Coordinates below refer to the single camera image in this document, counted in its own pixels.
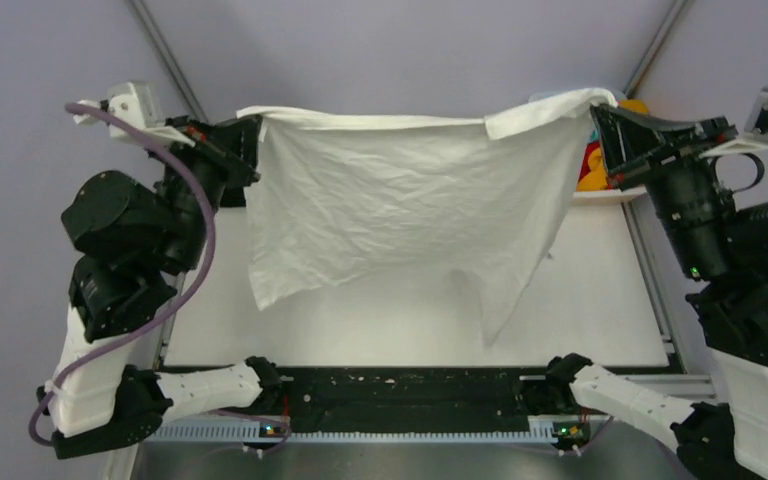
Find yellow t shirt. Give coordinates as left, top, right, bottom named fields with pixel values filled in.
left=576, top=99, right=649, bottom=192

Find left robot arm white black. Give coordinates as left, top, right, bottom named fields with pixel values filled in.
left=37, top=116, right=281, bottom=460

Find aluminium corner post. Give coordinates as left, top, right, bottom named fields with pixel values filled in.
left=124, top=0, right=208, bottom=122
left=623, top=0, right=694, bottom=98

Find aluminium front rail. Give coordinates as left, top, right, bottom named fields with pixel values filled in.
left=149, top=374, right=716, bottom=448

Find left aluminium corner post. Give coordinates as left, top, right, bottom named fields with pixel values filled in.
left=124, top=0, right=208, bottom=122

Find right aluminium corner post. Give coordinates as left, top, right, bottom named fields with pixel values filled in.
left=623, top=0, right=694, bottom=98

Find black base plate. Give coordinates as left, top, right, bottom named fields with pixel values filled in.
left=158, top=360, right=617, bottom=435

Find white t shirt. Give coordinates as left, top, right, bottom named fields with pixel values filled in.
left=237, top=87, right=617, bottom=344

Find white plastic basket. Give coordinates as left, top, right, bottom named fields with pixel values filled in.
left=528, top=89, right=649, bottom=207

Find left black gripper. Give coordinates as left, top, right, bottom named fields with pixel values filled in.
left=153, top=110, right=268, bottom=267

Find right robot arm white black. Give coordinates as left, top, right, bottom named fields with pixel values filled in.
left=546, top=105, right=768, bottom=479

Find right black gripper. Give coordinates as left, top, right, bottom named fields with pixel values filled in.
left=588, top=100, right=732, bottom=277

